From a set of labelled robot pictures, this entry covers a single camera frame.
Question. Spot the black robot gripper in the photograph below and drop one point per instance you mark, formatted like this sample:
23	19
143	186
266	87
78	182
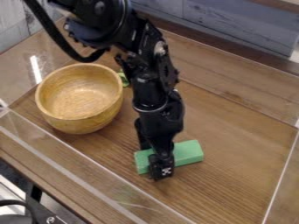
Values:
156	127

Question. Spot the green rectangular block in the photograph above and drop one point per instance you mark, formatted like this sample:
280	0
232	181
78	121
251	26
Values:
187	153

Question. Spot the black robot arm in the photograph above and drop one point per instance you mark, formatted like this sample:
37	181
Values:
107	24

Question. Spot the brown wooden bowl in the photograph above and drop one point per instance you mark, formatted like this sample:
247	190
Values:
79	98

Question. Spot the red plush strawberry toy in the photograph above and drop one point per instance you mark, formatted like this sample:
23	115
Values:
123	77

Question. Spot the black metal table leg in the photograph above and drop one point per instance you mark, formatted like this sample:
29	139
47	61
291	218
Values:
44	215

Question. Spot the clear acrylic tray wall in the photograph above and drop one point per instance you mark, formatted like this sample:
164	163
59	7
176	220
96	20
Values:
87	188

